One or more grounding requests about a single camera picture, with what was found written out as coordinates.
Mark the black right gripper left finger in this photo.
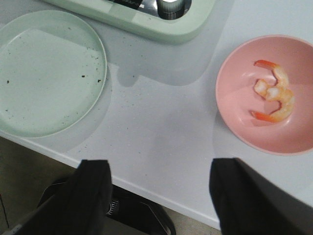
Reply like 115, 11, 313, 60
16, 160, 112, 235

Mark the green breakfast maker base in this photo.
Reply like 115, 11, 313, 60
49, 0, 215, 44

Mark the right silver control knob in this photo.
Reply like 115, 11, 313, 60
156, 0, 192, 20

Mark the green round plate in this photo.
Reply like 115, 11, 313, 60
0, 10, 107, 138

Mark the cooked shrimp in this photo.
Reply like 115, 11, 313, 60
250, 87, 295, 123
254, 60, 289, 98

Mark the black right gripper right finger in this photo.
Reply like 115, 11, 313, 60
209, 158, 313, 235

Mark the pink bowl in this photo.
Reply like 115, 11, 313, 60
216, 35, 313, 155

